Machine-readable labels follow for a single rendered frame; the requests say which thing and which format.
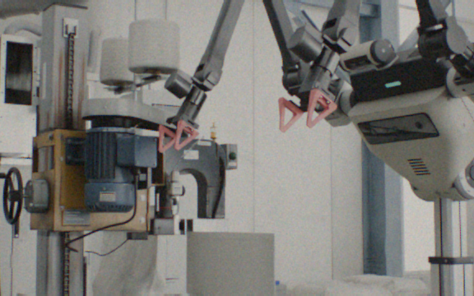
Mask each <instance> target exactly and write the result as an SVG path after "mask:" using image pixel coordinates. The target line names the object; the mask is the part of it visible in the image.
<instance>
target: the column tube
mask: <svg viewBox="0 0 474 296"><path fill-rule="evenodd" d="M63 18H66V19H72V20H78V35H77V39H75V46H74V49H75V52H74V76H73V77H74V85H73V88H74V91H73V115H72V116H73V125H72V127H73V131H80V132H86V120H83V119H82V118H81V102H82V101H83V100H85V99H86V89H87V46H88V11H87V10H85V9H80V8H75V7H65V6H59V5H53V6H52V7H51V8H49V9H48V10H47V11H45V12H44V13H43V35H42V49H41V68H40V101H39V136H40V135H43V134H46V133H49V132H54V130H56V129H57V130H66V126H67V125H66V117H67V67H68V65H67V58H68V55H67V48H68V46H67V41H68V37H63ZM44 62H46V78H45V99H42V90H43V63H44ZM53 162H54V146H46V147H43V148H39V165H38V172H43V171H48V170H53ZM63 237H64V234H63V231H53V230H52V229H37V230H36V247H37V262H36V295H35V296H63V257H64V255H63V247H64V245H63ZM70 247H73V248H75V249H77V250H78V252H75V251H73V250H71V249H70V266H69V267H70V276H69V278H70V285H69V296H83V259H84V238H80V239H78V240H76V241H74V242H71V244H70Z"/></svg>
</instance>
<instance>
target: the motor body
mask: <svg viewBox="0 0 474 296"><path fill-rule="evenodd" d="M133 135H135V131H134V130H132V129H130V128H122V127H93V128H89V129H86V153H85V179H88V180H89V183H88V184H85V207H86V209H87V210H88V211H89V212H92V213H128V212H130V211H132V209H133V208H134V206H135V201H134V184H131V170H132V169H131V167H123V166H119V165H118V139H119V138H120V137H125V136H133Z"/></svg>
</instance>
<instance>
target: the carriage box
mask: <svg viewBox="0 0 474 296"><path fill-rule="evenodd" d="M67 137H82V138H86V132H80V131H68V130H57V129H56V130H54V132H49V133H46V134H43V135H40V136H33V137H32V142H31V174H30V179H35V178H38V179H39V180H45V181H46V182H47V184H48V186H49V204H48V208H47V210H46V211H45V212H44V213H43V214H40V213H30V230H37V229H52V230H53V231H77V232H82V231H95V230H97V229H101V228H104V227H106V226H109V225H112V224H119V223H123V222H125V221H127V220H130V219H131V218H132V216H133V214H134V209H135V206H134V208H133V209H132V211H130V212H128V213H92V212H90V224H69V225H65V224H64V210H87V209H86V207H85V184H88V183H89V180H88V179H85V165H67V164H65V151H66V138H67ZM46 146H54V162H53V170H48V171H43V172H38V165H39V148H43V147H46ZM102 231H150V189H146V190H137V214H136V216H135V218H134V219H133V220H132V221H131V222H130V223H128V224H124V225H120V226H116V227H113V228H109V229H105V230H102Z"/></svg>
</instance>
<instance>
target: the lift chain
mask: <svg viewBox="0 0 474 296"><path fill-rule="evenodd" d="M71 36H72V38H71ZM70 41H72V43H70ZM67 46H68V48H67V55H68V58H67V65H68V67H67V117H66V125H67V126H66V130H71V131H73V127H72V125H73V116H72V115H73V91H74V88H73V85H74V77H73V76H74V52H75V49H74V46H75V38H74V33H70V32H69V34H68V41H67ZM71 46H72V47H71ZM70 51H72V53H70ZM70 56H72V57H71V58H70ZM70 61H72V62H70ZM70 66H72V67H70ZM70 71H72V72H70ZM70 76H72V77H70ZM69 81H72V82H69ZM70 86H71V87H70ZM70 90H71V91H72V92H69V91H70ZM69 95H70V96H71V97H69ZM69 100H71V102H69ZM69 105H71V107H69ZM68 110H71V112H69V111H68ZM69 115H71V116H70V117H69ZM68 120H71V122H69V121H68ZM69 125H70V127H69ZM63 234H64V237H63V245H64V247H63V255H64V257H63V296H69V285H70V278H69V276H70V267H69V266H70V248H67V247H66V246H65V242H66V240H68V241H69V240H71V237H70V235H71V231H68V232H66V231H63ZM66 250H68V252H66ZM66 256H67V257H66ZM65 261H67V262H65ZM66 266H67V267H66ZM65 271H67V273H65ZM66 277H67V278H66ZM65 281H67V283H65ZM65 286H67V288H65ZM64 292H67V293H66V294H65V293H64Z"/></svg>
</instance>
